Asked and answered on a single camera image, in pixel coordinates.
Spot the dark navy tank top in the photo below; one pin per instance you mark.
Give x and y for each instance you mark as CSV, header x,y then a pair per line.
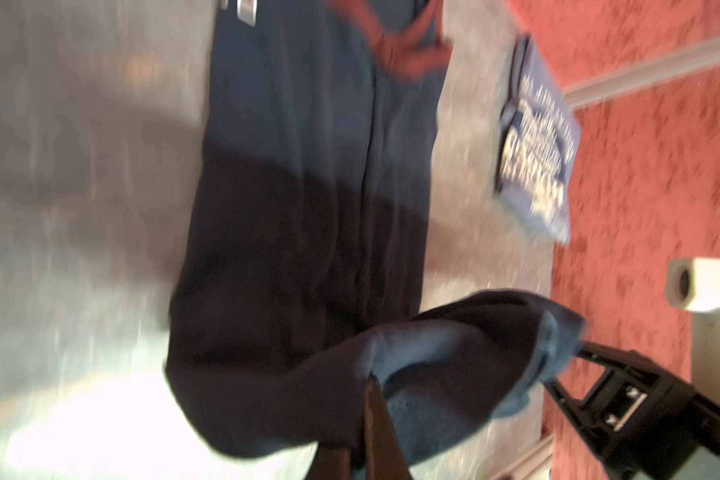
x,y
302,279

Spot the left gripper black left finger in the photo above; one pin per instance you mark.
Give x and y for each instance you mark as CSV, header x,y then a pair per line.
x,y
330,463

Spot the right corner aluminium post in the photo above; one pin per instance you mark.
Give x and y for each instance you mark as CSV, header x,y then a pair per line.
x,y
679,64

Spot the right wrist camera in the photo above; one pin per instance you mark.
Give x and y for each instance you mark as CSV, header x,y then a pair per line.
x,y
693,286

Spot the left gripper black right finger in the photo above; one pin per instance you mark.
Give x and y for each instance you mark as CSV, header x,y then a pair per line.
x,y
384,459

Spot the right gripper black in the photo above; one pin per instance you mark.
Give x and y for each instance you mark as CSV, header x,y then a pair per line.
x,y
655,428

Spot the grey blue tank top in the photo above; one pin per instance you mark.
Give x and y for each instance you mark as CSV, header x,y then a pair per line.
x,y
541,137

